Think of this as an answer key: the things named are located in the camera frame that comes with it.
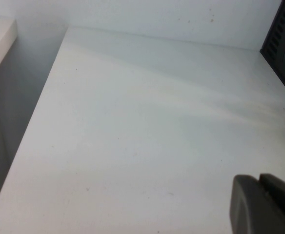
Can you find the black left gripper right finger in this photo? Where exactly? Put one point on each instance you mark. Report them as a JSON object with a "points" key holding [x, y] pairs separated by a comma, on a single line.
{"points": [[284, 200]]}

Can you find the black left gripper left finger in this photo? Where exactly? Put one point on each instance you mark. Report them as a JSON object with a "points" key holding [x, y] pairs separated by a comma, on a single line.
{"points": [[247, 207]]}

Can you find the black plastic book stand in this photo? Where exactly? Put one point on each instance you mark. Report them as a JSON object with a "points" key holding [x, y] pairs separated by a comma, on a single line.
{"points": [[284, 44]]}

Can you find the white side cabinet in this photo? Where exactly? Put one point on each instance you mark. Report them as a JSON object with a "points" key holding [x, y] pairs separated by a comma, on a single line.
{"points": [[1, 36]]}

